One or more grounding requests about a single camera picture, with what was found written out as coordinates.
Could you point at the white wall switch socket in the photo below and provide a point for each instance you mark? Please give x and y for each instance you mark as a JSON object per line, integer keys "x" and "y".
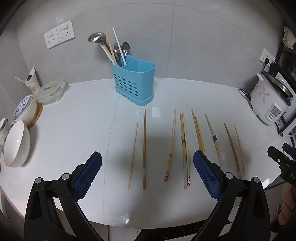
{"x": 51, "y": 39}
{"x": 66, "y": 31}

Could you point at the large white bowl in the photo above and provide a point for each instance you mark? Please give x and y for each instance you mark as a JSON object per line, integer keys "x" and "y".
{"x": 17, "y": 143}

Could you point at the blue plastic utensil holder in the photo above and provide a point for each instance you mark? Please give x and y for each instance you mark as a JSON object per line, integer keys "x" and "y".
{"x": 134, "y": 81}

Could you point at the long metal spoon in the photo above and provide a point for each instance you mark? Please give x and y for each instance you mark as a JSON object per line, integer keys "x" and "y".
{"x": 116, "y": 49}

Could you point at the black framed white device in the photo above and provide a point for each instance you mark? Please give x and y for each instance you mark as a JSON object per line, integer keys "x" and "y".
{"x": 288, "y": 127}

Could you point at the white plastic chopstick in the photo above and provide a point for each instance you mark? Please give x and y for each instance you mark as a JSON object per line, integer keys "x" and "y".
{"x": 118, "y": 44}

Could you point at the person's right hand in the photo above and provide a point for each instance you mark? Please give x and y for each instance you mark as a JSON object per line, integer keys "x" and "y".
{"x": 291, "y": 199}

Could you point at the white paper cup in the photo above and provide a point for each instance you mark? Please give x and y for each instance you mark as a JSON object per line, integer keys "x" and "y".
{"x": 32, "y": 83}

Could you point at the white double wall outlet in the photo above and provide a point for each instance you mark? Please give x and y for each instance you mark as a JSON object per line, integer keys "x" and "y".
{"x": 264, "y": 54}

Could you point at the green banded wooden chopstick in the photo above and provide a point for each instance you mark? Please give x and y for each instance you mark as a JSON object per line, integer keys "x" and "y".
{"x": 214, "y": 138}

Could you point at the chopstick yellow flower end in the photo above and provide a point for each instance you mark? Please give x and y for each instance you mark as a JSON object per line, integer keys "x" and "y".
{"x": 188, "y": 176}

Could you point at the long light wooden chopstick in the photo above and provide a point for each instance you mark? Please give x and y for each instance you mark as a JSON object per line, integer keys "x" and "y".
{"x": 110, "y": 45}

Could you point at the blue patterned white bowl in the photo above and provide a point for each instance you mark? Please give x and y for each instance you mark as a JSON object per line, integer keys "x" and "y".
{"x": 24, "y": 109}

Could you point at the glass container green lid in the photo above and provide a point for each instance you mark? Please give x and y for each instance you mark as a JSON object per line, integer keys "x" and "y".
{"x": 52, "y": 90}

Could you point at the small patterned bowl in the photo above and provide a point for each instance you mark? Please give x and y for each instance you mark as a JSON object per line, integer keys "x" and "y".
{"x": 2, "y": 132}

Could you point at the thin curved pale chopstick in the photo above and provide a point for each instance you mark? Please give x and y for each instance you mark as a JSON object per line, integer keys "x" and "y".
{"x": 239, "y": 146}

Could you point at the stainless steel ladle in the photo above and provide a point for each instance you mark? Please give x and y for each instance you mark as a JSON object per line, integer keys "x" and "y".
{"x": 96, "y": 37}

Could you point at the cream plastic chopstick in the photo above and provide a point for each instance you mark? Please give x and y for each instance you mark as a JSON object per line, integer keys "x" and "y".
{"x": 106, "y": 52}

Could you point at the white cloth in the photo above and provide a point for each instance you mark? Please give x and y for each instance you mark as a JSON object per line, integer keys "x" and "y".
{"x": 289, "y": 38}

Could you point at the thin white stick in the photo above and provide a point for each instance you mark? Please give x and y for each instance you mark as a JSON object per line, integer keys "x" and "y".
{"x": 20, "y": 79}

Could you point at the pale chopstick red flower end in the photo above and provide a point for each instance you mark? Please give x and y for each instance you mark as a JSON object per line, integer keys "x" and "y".
{"x": 171, "y": 141}

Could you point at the round wooden coaster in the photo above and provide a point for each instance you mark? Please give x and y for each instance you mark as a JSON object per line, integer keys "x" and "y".
{"x": 38, "y": 115}

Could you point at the plain bamboo chopstick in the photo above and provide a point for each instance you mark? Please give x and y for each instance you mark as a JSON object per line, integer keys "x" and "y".
{"x": 200, "y": 136}
{"x": 196, "y": 127}

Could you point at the round metal spoon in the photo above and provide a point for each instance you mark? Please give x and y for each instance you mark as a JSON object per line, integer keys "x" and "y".
{"x": 125, "y": 47}

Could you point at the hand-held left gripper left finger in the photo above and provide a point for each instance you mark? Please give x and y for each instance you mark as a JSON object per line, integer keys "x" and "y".
{"x": 89, "y": 176}

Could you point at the black metal rack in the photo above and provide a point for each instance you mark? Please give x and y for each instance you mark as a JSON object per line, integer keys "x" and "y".
{"x": 281, "y": 49}

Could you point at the bamboo chopstick blue dotted end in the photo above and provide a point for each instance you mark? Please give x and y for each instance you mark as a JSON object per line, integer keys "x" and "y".
{"x": 184, "y": 171}

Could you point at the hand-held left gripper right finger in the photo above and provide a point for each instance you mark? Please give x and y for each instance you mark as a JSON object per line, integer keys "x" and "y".
{"x": 205, "y": 176}

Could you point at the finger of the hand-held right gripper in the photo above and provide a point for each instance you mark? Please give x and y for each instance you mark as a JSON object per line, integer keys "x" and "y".
{"x": 277, "y": 156}
{"x": 290, "y": 150}

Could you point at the white rice cooker pink flowers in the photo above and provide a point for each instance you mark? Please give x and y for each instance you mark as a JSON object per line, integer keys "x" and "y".
{"x": 266, "y": 97}

